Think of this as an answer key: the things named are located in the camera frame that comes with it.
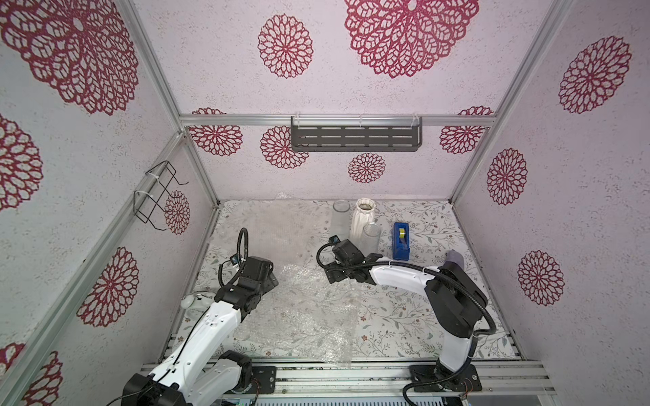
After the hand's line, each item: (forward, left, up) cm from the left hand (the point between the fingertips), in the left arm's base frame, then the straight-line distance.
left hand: (262, 281), depth 84 cm
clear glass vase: (+26, -27, 0) cm, 38 cm away
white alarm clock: (-8, +19, +2) cm, 20 cm away
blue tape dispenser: (+20, -51, -6) cm, 55 cm away
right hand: (+9, -24, -4) cm, 26 cm away
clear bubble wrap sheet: (-8, -15, -9) cm, 19 cm away
